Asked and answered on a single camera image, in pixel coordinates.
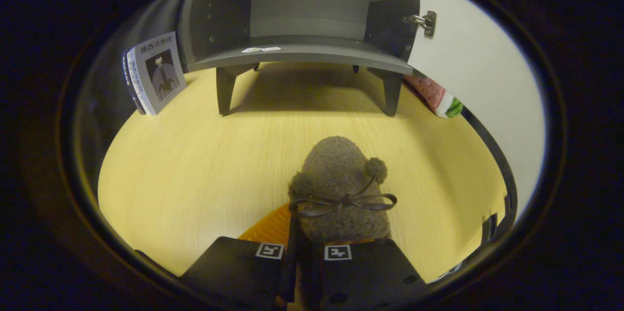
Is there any white shoe cabinet door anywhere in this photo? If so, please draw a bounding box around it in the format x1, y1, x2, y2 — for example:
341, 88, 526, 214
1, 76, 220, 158
407, 0, 546, 282

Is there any metal door hinge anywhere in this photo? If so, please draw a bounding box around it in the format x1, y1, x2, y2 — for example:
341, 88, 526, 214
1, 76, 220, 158
402, 10, 437, 38

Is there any brown fuzzy shoe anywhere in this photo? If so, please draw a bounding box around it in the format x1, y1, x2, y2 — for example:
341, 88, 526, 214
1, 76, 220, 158
288, 136, 398, 253

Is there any watermelon plush toy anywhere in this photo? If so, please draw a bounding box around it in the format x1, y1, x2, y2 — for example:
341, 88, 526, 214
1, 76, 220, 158
404, 75, 464, 119

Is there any black backdrop cloth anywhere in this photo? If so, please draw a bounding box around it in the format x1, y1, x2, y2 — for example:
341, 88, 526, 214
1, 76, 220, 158
73, 0, 195, 165

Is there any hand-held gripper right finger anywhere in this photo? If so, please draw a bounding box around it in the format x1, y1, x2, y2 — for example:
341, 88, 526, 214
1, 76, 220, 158
312, 238, 428, 311

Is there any grey shoe cabinet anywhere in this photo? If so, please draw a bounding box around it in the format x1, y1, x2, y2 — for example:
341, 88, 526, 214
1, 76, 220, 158
178, 0, 423, 117

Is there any grey cover book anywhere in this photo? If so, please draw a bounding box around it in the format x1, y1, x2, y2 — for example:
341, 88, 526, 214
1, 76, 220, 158
133, 32, 188, 116

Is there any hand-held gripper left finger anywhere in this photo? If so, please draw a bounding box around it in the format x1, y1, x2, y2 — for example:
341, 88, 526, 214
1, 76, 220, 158
179, 203, 299, 311

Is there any dark blue book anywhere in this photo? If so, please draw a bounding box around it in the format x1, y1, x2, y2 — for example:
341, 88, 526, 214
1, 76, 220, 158
122, 48, 147, 116

